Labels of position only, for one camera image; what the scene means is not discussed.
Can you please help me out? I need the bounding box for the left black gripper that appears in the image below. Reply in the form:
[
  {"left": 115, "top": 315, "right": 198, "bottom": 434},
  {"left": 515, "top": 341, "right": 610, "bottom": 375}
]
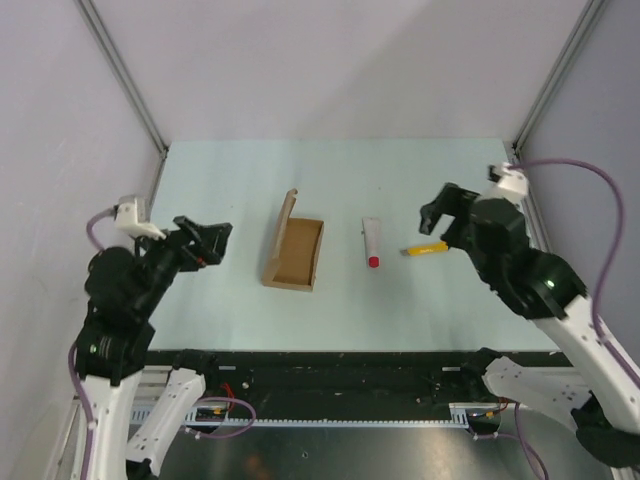
[{"left": 133, "top": 212, "right": 232, "bottom": 314}]

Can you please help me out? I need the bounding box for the yellow utility knife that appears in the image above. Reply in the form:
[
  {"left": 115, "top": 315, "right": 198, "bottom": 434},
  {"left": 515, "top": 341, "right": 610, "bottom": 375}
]
[{"left": 400, "top": 241, "right": 449, "bottom": 257}]

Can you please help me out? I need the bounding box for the white tube red cap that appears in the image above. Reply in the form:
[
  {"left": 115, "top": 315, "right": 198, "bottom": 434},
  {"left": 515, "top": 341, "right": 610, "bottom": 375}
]
[{"left": 362, "top": 217, "right": 381, "bottom": 269}]

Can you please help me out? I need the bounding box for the brown cardboard express box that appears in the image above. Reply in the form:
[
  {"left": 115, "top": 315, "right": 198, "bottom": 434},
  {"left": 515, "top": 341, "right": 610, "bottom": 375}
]
[{"left": 261, "top": 189, "right": 324, "bottom": 292}]

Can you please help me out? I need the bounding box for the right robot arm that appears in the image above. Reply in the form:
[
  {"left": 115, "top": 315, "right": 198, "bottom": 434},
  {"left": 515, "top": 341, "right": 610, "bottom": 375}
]
[{"left": 419, "top": 183, "right": 639, "bottom": 468}]

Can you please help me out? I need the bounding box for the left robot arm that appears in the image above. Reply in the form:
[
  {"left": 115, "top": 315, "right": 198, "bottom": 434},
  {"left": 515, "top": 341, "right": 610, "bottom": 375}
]
[{"left": 68, "top": 216, "right": 233, "bottom": 479}]

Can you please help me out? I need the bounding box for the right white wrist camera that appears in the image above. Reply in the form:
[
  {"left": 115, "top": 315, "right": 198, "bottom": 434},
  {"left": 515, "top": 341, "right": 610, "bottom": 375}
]
[{"left": 482, "top": 163, "right": 529, "bottom": 204}]

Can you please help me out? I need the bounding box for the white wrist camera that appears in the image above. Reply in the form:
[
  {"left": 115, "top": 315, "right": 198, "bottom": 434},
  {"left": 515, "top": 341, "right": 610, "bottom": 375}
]
[
  {"left": 115, "top": 195, "right": 166, "bottom": 240},
  {"left": 482, "top": 163, "right": 529, "bottom": 204}
]

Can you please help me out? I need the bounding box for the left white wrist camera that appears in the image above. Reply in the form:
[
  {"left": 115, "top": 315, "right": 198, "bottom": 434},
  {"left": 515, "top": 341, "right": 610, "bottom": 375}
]
[{"left": 115, "top": 195, "right": 166, "bottom": 240}]

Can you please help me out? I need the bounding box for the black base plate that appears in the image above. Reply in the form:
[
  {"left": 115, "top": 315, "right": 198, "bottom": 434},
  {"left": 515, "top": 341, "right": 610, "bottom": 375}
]
[{"left": 144, "top": 349, "right": 576, "bottom": 421}]

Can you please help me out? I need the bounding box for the white slotted cable duct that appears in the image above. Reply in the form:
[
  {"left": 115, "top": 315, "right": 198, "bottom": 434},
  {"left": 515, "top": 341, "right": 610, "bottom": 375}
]
[{"left": 129, "top": 402, "right": 474, "bottom": 429}]

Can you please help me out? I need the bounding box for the right aluminium frame post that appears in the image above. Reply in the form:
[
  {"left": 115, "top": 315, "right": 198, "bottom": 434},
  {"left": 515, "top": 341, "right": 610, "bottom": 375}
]
[{"left": 511, "top": 0, "right": 611, "bottom": 158}]

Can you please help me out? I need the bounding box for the aluminium frame post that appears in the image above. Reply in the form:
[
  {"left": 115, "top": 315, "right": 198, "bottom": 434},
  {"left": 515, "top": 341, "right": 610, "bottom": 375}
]
[
  {"left": 74, "top": 0, "right": 169, "bottom": 161},
  {"left": 511, "top": 0, "right": 611, "bottom": 158}
]

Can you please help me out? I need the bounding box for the left aluminium frame post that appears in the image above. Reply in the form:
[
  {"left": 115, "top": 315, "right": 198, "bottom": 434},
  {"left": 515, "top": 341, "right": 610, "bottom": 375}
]
[{"left": 74, "top": 0, "right": 169, "bottom": 161}]

